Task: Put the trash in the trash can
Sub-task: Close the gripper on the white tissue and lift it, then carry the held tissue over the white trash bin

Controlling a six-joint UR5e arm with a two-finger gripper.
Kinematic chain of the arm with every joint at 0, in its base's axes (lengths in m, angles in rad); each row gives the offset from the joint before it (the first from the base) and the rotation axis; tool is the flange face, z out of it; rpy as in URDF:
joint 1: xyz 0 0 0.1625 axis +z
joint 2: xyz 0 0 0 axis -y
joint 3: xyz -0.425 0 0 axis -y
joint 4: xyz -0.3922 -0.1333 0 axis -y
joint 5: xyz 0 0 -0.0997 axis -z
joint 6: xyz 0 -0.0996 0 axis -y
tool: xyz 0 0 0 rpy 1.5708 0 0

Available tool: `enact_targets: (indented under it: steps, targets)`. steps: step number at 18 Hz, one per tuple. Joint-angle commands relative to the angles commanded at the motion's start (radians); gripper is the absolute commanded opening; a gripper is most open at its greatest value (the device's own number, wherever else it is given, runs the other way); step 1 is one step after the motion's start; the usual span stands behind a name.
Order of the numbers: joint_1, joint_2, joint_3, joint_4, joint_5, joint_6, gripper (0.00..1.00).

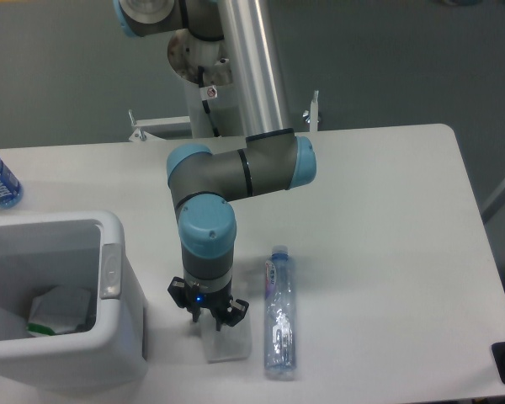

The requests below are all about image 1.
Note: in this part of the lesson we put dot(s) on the white left table bracket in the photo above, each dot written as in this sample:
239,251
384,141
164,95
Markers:
173,128

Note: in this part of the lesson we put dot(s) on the white paper wrapper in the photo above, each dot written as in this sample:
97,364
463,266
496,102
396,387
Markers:
228,344

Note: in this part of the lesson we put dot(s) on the clear plastic bottle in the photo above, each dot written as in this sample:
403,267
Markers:
279,321

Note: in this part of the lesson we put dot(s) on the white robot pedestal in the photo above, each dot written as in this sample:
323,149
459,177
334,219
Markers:
205,70

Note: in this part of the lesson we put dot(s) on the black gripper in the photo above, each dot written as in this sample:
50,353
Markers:
224,309

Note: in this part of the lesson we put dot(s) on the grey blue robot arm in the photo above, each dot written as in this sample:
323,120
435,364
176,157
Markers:
203,183

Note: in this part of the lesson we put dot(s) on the white trash can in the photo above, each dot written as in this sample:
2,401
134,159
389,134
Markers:
79,249

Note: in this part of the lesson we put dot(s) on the white right table bracket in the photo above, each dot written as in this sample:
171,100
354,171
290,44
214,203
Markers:
312,116

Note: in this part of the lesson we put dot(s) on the white green trash in can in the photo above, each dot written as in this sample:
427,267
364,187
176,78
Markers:
61,310

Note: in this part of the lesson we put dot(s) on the white table bracket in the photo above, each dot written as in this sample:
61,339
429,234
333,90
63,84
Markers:
312,116
173,128

